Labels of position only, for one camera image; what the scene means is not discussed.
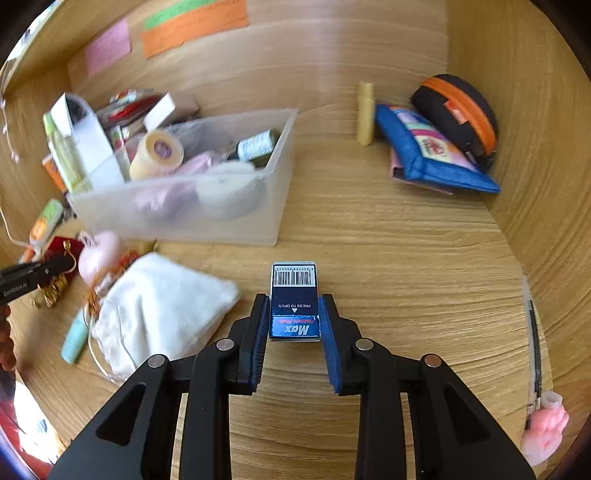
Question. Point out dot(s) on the white cloth bag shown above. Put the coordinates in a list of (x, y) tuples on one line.
[(161, 309)]

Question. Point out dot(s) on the pink wallet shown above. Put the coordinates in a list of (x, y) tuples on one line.
[(400, 177)]

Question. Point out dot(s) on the red snack packet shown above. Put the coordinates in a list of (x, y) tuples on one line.
[(127, 108)]

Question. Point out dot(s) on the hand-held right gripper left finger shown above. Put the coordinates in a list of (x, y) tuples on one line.
[(258, 344)]

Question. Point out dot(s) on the red velvet pouch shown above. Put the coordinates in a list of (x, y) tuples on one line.
[(57, 249)]

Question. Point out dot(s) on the pink soft pouch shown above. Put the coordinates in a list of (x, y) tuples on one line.
[(184, 168)]

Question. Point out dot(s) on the orange small box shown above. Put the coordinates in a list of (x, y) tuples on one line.
[(54, 173)]

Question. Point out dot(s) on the green sticky note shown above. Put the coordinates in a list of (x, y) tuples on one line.
[(184, 11)]

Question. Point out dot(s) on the light green tube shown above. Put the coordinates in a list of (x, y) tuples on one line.
[(64, 152)]

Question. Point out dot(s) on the dark green small bottle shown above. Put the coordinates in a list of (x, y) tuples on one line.
[(257, 146)]

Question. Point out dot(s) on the black orange zip case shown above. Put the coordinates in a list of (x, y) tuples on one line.
[(455, 110)]

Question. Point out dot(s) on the wooden desktop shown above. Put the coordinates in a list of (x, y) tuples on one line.
[(392, 240)]

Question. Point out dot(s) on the pink plastic toy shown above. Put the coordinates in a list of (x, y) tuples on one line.
[(99, 256)]

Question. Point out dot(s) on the blue fabric pouch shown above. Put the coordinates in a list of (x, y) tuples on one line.
[(429, 161)]

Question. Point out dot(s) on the yellow stick tube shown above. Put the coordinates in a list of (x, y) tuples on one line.
[(365, 115)]

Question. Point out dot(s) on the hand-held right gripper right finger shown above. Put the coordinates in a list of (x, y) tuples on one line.
[(330, 347)]

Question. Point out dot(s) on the pink hand-shaped toy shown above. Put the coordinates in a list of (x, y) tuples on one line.
[(547, 429)]

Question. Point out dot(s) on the gold metal clips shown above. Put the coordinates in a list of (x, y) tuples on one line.
[(51, 295)]

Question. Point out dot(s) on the white tape roll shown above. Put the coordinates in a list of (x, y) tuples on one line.
[(226, 187)]

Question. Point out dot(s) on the pink sticky note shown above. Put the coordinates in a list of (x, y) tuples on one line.
[(108, 46)]

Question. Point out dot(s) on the mint green tube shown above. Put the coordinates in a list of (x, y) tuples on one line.
[(75, 340)]

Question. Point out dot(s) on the open white cardboard box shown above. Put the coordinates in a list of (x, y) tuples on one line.
[(87, 134)]

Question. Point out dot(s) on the clear plastic storage box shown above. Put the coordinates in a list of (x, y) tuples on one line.
[(184, 221)]

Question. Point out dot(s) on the orange sticky note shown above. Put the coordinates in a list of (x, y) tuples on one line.
[(189, 32)]

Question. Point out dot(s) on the beige tape roll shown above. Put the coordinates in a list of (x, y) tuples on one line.
[(154, 154)]

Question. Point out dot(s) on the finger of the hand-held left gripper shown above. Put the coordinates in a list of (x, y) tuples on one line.
[(55, 266)]

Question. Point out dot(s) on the orange green packet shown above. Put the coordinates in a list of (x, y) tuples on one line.
[(46, 221)]

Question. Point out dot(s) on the small white carton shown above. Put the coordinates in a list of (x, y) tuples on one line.
[(164, 110)]

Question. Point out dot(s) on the blue staple box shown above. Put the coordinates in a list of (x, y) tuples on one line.
[(294, 300)]

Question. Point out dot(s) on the slim black pen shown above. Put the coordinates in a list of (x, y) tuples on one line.
[(534, 332)]

